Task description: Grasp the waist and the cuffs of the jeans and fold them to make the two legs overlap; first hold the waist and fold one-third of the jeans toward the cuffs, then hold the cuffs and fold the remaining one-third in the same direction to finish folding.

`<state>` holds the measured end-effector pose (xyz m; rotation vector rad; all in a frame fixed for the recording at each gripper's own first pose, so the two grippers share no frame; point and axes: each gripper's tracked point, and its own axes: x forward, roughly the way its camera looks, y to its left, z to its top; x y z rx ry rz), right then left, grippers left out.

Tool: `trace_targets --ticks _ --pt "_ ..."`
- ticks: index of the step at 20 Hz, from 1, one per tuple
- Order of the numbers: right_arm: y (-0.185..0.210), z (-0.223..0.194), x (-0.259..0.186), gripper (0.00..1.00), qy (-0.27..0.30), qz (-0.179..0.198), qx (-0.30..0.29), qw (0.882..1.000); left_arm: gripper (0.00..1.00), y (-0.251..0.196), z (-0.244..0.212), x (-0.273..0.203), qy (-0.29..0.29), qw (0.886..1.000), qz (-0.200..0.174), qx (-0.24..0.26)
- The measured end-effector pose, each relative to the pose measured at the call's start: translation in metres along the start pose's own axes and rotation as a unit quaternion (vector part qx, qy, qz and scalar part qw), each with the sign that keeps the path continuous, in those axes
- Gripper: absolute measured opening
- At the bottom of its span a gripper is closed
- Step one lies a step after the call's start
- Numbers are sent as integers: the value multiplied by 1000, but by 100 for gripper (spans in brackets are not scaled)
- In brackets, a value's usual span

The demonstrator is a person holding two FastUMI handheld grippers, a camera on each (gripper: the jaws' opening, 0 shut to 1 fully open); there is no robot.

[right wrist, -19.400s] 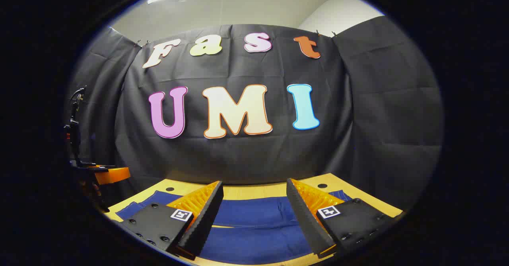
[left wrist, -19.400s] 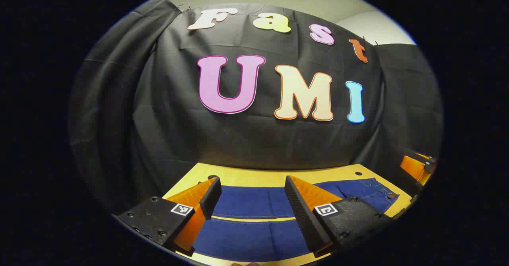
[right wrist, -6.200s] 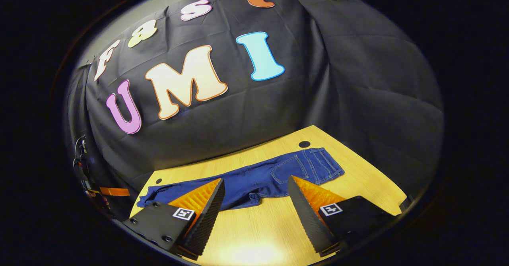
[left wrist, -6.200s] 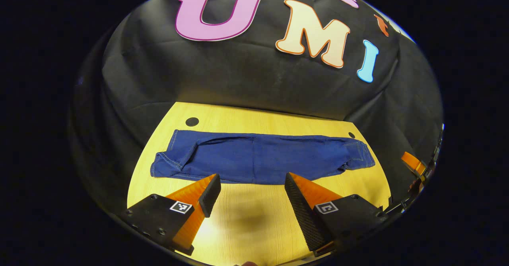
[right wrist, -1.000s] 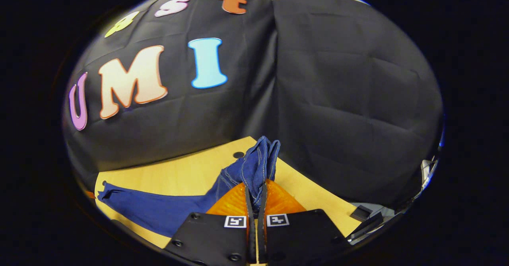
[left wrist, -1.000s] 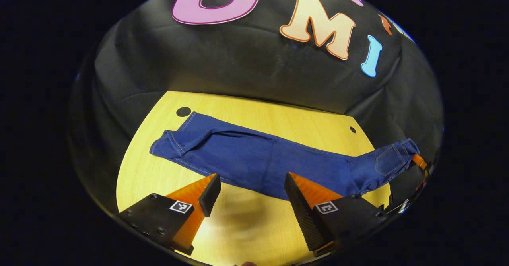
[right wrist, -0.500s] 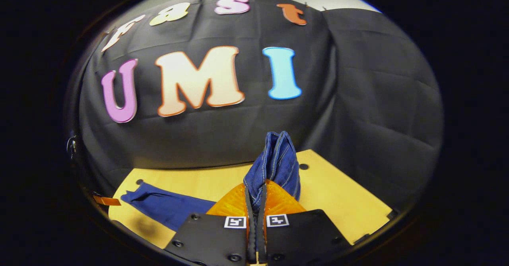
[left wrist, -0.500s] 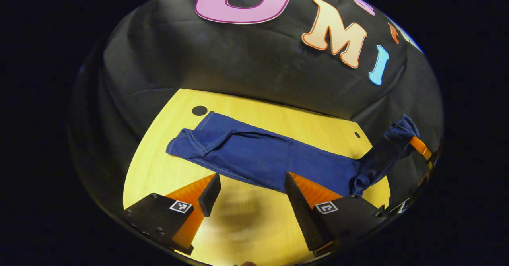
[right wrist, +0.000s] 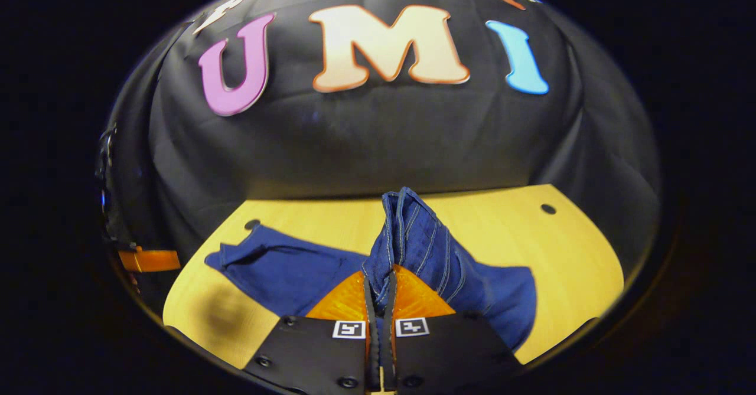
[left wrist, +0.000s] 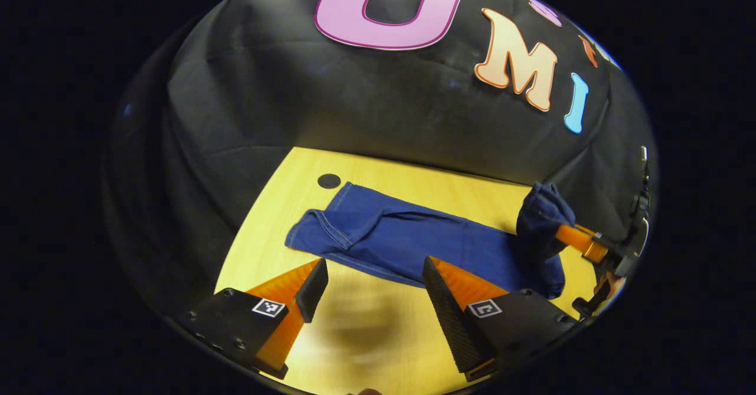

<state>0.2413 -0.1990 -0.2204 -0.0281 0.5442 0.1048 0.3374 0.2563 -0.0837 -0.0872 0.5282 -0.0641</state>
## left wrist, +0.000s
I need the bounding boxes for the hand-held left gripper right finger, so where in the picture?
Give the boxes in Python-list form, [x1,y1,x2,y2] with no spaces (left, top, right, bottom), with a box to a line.
[422,256,582,383]

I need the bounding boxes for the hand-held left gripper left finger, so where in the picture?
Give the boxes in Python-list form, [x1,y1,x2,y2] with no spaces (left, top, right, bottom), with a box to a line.
[177,258,329,380]

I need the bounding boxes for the blue jeans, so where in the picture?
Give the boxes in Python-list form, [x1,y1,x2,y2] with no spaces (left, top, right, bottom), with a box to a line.
[285,181,576,300]

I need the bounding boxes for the black backdrop cloth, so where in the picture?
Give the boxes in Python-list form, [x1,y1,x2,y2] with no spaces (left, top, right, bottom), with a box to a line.
[106,0,656,313]

